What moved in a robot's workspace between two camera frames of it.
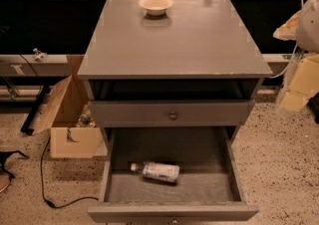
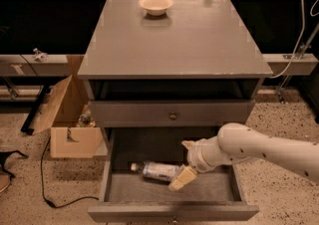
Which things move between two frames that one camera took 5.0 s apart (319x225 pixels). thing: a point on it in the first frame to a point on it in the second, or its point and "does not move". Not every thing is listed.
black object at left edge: [4, 155] does not move
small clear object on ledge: [40, 56] does not move
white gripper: [309, 26] to [195, 156]
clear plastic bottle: [159, 171] does not move
